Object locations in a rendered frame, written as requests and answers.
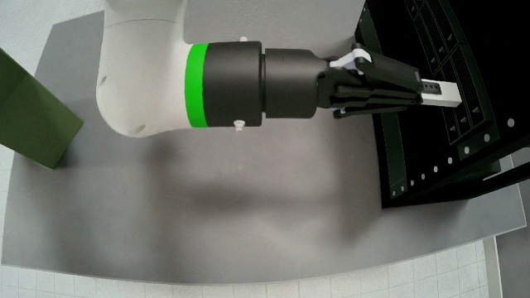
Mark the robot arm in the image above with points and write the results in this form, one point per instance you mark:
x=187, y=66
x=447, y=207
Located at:
x=151, y=81

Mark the black server rack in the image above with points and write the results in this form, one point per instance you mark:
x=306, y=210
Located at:
x=483, y=46

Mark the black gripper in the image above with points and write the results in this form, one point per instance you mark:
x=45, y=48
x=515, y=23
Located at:
x=297, y=80

